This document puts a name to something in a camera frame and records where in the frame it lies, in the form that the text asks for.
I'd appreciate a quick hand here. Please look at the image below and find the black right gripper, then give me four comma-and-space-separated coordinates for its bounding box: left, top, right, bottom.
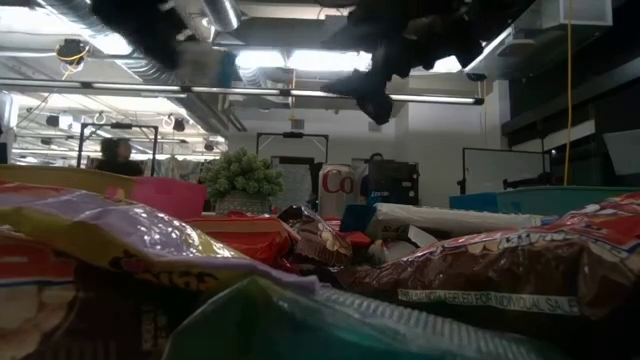
322, 0, 471, 126

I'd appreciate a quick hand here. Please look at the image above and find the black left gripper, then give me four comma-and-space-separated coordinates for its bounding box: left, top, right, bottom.
89, 0, 184, 69

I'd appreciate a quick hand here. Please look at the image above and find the white blue Hershey's bar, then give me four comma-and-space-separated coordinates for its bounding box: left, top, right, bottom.
341, 201, 559, 241
172, 39, 237, 89

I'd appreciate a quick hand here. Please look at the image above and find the red KitKat candy bar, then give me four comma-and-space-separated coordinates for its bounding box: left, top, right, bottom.
344, 230, 374, 249
184, 212, 301, 269

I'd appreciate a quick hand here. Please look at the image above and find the white PayDay candy bar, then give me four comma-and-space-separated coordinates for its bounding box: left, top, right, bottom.
367, 223, 426, 265

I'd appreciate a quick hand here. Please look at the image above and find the yellow Sour Patch candy pack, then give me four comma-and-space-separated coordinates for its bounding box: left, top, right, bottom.
0, 182, 321, 296

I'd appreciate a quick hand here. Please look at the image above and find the teal candy in clear wrapper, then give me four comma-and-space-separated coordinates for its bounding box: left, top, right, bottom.
162, 274, 566, 360

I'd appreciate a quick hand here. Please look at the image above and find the red Skittles candy pack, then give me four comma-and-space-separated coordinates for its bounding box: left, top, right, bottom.
564, 191, 640, 221

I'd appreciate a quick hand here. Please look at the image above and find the long ceiling light bar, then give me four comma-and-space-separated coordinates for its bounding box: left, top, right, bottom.
0, 77, 485, 106

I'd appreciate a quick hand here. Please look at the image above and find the person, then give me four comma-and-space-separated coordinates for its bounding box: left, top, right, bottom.
93, 137, 145, 177
357, 151, 387, 206

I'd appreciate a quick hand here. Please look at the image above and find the black monitor box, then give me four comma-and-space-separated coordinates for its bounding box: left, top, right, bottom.
366, 158, 421, 207

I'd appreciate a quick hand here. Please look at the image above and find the white red soda can box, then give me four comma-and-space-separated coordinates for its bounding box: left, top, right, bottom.
317, 162, 357, 219

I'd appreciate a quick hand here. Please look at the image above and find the hanging patterned cloth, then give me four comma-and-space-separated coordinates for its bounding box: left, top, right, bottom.
144, 155, 211, 182

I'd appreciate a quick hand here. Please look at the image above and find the artificial green plant in pot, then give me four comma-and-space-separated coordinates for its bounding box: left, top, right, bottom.
199, 146, 285, 217

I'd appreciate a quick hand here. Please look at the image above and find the orange plastic bin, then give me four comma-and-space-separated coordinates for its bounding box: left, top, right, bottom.
0, 163, 137, 200

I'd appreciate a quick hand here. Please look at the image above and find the red plastic bin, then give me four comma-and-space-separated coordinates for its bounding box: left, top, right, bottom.
107, 175, 209, 221

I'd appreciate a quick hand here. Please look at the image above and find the light teal plastic bin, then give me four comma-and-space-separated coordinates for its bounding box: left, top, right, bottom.
494, 185, 640, 217

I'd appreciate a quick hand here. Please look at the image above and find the white ceiling unit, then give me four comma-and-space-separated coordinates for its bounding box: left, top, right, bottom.
539, 0, 614, 29

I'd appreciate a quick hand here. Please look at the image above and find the ceiling cord reel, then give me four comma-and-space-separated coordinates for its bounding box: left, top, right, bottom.
54, 38, 91, 66

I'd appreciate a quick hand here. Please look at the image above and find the black metal frame stand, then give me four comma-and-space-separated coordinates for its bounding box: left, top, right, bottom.
255, 131, 330, 157
76, 122, 160, 177

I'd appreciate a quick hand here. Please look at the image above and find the silver ventilation duct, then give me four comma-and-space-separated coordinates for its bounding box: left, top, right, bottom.
44, 0, 249, 134

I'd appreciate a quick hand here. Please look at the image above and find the yellow hanging cord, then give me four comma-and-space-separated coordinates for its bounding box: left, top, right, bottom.
563, 0, 574, 187

